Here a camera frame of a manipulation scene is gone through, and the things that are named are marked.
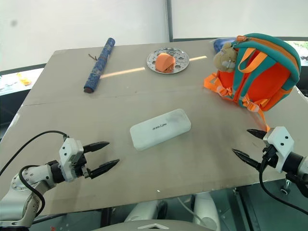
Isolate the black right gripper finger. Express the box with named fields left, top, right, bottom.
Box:
left=231, top=148, right=263, bottom=172
left=246, top=128, right=268, bottom=141

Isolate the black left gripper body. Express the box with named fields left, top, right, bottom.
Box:
left=70, top=151, right=94, bottom=180

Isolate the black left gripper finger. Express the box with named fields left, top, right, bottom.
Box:
left=87, top=158, right=120, bottom=180
left=83, top=141, right=111, bottom=154

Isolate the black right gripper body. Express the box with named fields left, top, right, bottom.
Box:
left=261, top=141, right=279, bottom=169

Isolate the orange and teal backpack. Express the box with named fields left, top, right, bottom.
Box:
left=204, top=33, right=302, bottom=132

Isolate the white rectangular case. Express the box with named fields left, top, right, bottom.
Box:
left=129, top=108, right=192, bottom=152

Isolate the white rounded robot leg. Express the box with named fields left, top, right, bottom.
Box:
left=124, top=199, right=168, bottom=223
left=192, top=192, right=221, bottom=230

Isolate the grey robot torso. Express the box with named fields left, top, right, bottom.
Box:
left=95, top=218, right=218, bottom=231

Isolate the beige plush bear toy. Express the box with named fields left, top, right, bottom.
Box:
left=213, top=42, right=238, bottom=72

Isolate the blue patterned rolled scroll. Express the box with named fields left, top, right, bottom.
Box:
left=83, top=37, right=117, bottom=94

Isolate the blue cloth item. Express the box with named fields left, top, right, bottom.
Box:
left=210, top=37, right=238, bottom=54

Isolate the yellow object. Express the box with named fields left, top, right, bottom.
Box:
left=16, top=72, right=32, bottom=86

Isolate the round silver metal plate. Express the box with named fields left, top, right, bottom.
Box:
left=146, top=46, right=190, bottom=75

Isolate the orange plastic tape dispenser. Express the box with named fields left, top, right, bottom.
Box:
left=154, top=53, right=176, bottom=74

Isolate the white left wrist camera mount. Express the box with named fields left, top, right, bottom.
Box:
left=59, top=138, right=85, bottom=182

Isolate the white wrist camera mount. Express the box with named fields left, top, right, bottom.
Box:
left=262, top=126, right=295, bottom=174
left=59, top=138, right=85, bottom=182

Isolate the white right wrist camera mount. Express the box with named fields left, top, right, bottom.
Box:
left=262, top=126, right=295, bottom=174

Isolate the thin white cable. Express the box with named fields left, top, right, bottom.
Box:
left=177, top=196, right=205, bottom=226

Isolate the dark window frame post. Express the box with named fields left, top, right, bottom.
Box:
left=165, top=0, right=174, bottom=42

